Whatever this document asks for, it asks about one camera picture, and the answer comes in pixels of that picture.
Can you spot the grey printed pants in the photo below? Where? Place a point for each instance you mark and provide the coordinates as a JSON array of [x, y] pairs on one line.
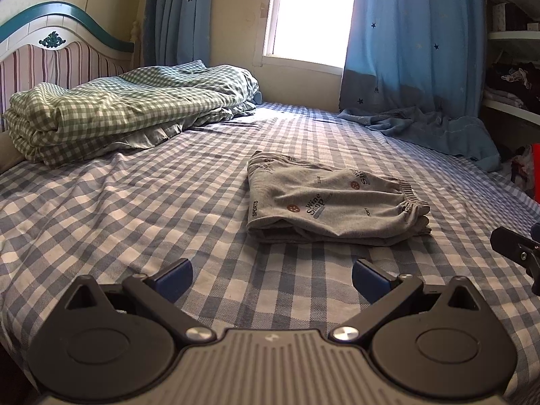
[[295, 201]]

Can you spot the blue star curtain right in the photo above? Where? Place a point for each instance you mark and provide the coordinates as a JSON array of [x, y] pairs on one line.
[[414, 71]]

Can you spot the striped bed headboard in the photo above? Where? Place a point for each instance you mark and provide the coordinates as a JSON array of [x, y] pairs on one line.
[[59, 43]]

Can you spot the blue checked bed sheet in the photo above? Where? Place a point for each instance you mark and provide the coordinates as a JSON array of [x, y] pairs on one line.
[[188, 198]]

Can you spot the bright window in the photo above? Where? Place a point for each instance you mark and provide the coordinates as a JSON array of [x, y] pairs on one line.
[[307, 35]]

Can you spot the green checked folded quilt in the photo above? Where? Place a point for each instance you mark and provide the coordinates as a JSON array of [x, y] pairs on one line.
[[139, 109]]

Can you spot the dark clothes on shelf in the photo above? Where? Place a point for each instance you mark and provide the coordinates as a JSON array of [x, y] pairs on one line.
[[521, 80]]

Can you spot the blue curtain left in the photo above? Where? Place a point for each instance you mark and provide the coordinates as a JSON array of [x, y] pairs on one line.
[[176, 32]]

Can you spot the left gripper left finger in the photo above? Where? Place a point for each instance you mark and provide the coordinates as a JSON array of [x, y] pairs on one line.
[[155, 297]]

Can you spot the white shelf unit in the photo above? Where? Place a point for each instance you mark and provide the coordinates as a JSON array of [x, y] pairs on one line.
[[513, 37]]

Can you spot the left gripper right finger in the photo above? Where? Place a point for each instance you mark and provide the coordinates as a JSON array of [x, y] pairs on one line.
[[389, 297]]

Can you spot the red bag with characters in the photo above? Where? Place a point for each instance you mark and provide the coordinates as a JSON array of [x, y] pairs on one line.
[[536, 162]]

